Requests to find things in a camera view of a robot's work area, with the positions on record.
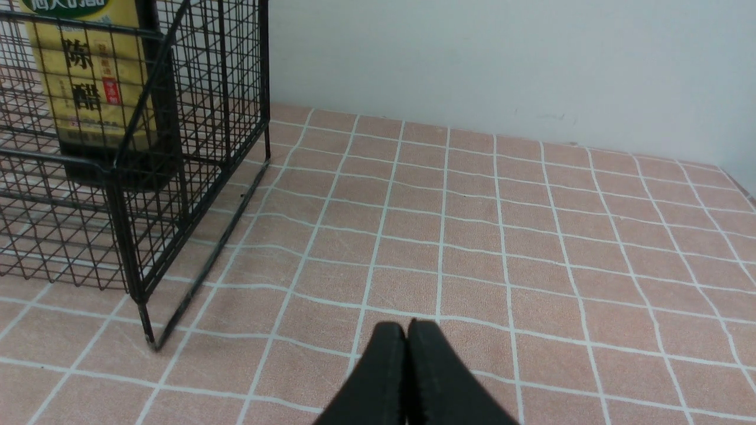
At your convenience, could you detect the pink checkered tablecloth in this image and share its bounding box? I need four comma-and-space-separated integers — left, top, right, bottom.
2, 106, 755, 424

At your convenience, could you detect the black wire mesh shelf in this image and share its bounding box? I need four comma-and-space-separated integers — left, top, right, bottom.
1, 1, 272, 351

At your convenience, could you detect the dark vinegar bottle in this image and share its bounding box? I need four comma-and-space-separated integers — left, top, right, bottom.
26, 21, 182, 191

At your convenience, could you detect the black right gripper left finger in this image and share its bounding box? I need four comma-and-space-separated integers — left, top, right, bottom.
314, 321, 406, 424

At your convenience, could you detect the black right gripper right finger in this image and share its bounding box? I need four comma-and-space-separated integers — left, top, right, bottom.
406, 318, 518, 424

